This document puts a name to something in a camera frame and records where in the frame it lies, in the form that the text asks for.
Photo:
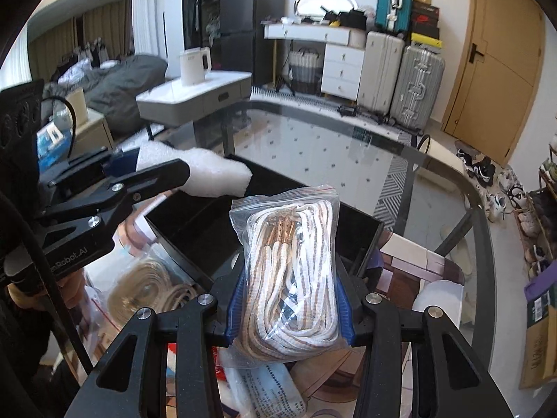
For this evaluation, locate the grey striped basket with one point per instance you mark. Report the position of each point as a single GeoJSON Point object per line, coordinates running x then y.
{"type": "Point", "coordinates": [304, 69]}

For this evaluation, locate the purple box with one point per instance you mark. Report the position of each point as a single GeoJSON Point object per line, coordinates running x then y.
{"type": "Point", "coordinates": [544, 287]}

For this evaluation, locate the oval mirror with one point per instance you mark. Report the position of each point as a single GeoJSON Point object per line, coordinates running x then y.
{"type": "Point", "coordinates": [322, 4]}

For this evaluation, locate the white electric kettle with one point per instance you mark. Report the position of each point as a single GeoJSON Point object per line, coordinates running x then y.
{"type": "Point", "coordinates": [193, 67]}

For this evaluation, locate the printed table mat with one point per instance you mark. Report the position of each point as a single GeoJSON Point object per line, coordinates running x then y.
{"type": "Point", "coordinates": [417, 265]}

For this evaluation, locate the white side table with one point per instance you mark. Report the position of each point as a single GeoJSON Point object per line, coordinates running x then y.
{"type": "Point", "coordinates": [196, 96]}

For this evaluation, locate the grey duvet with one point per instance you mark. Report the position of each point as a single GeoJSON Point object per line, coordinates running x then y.
{"type": "Point", "coordinates": [126, 82]}

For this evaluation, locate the white printed packet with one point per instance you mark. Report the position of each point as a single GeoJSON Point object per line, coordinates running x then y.
{"type": "Point", "coordinates": [270, 392]}

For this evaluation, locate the stack of shoe boxes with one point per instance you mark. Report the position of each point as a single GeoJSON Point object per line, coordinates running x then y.
{"type": "Point", "coordinates": [426, 21]}

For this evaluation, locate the wooden door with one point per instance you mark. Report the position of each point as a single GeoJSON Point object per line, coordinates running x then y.
{"type": "Point", "coordinates": [491, 52]}

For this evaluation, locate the black bag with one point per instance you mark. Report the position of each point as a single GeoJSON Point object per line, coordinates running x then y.
{"type": "Point", "coordinates": [352, 19]}

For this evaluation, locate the blue box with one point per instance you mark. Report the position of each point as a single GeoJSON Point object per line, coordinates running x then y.
{"type": "Point", "coordinates": [52, 139]}

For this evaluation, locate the beige bedside cabinet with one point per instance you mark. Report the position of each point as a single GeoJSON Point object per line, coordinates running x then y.
{"type": "Point", "coordinates": [93, 133]}

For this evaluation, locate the black cardboard box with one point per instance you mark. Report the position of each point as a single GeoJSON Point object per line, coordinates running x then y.
{"type": "Point", "coordinates": [196, 226]}

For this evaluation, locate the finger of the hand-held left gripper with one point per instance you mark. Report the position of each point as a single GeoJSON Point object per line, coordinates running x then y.
{"type": "Point", "coordinates": [152, 178]}
{"type": "Point", "coordinates": [78, 167]}

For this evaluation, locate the beige container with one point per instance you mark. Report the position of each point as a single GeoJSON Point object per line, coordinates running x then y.
{"type": "Point", "coordinates": [76, 104]}

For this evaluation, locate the white vanity desk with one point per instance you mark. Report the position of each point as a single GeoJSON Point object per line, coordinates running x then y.
{"type": "Point", "coordinates": [343, 63]}

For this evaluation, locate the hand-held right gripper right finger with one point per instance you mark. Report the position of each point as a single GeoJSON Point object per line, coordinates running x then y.
{"type": "Point", "coordinates": [344, 309]}

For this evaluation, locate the silver suitcase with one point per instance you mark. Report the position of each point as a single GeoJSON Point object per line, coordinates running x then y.
{"type": "Point", "coordinates": [417, 87]}

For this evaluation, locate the shoe rack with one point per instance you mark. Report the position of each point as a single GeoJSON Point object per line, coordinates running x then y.
{"type": "Point", "coordinates": [544, 200]}

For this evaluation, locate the dark glass cabinet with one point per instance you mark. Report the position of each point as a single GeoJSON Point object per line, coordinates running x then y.
{"type": "Point", "coordinates": [200, 8]}

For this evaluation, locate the black refrigerator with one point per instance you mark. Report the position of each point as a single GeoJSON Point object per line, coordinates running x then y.
{"type": "Point", "coordinates": [243, 8]}

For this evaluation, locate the beige curtain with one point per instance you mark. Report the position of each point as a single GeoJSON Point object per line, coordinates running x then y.
{"type": "Point", "coordinates": [52, 48]}

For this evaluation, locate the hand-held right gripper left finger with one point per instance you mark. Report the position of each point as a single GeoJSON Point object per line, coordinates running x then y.
{"type": "Point", "coordinates": [236, 309]}

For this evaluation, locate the white foam sheet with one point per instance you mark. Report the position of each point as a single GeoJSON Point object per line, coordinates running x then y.
{"type": "Point", "coordinates": [213, 174]}

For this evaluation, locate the pile of shoes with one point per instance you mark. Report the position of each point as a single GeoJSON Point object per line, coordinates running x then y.
{"type": "Point", "coordinates": [483, 170]}

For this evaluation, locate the white suitcase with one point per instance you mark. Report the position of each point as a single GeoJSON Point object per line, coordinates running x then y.
{"type": "Point", "coordinates": [380, 69]}

